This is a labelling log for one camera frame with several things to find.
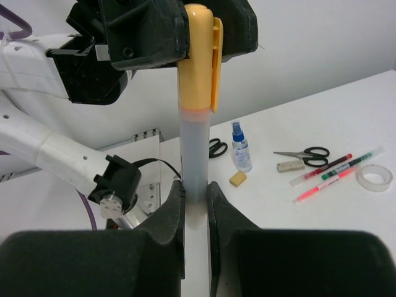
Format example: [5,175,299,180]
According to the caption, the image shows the small yellow eraser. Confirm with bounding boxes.
[229,171,247,187]

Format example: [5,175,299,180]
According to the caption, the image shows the orange highlighter pen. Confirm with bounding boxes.
[179,108,210,230]

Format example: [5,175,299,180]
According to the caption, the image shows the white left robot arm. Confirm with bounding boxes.
[1,1,258,228]

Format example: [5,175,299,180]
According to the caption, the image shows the clear tape roll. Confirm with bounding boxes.
[355,165,394,192]

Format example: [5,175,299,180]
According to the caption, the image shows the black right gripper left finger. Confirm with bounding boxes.
[1,181,185,296]

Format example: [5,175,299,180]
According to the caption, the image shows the small black handled scissors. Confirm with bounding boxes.
[274,146,330,168]

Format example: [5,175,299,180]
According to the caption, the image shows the blue capped glue bottle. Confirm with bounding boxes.
[231,121,252,173]

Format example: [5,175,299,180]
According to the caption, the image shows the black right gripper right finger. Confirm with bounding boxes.
[206,182,395,296]

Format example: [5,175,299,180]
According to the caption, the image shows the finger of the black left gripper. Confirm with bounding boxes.
[99,0,190,71]
[212,0,258,62]

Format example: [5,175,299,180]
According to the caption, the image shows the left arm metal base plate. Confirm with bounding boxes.
[103,128,162,229]

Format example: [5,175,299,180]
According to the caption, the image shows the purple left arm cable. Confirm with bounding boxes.
[0,2,98,231]

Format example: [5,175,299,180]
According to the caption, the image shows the beige eraser stick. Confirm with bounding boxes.
[277,160,305,173]

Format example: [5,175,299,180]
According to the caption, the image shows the yellow marker cap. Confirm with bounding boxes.
[177,4,223,113]

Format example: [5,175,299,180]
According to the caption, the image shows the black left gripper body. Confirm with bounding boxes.
[46,1,129,105]

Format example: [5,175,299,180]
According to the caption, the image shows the pink pen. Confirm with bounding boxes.
[293,167,359,204]

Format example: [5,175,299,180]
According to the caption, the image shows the red pen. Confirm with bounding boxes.
[290,153,353,187]

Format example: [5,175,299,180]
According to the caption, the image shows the green pen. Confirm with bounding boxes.
[321,147,385,181]

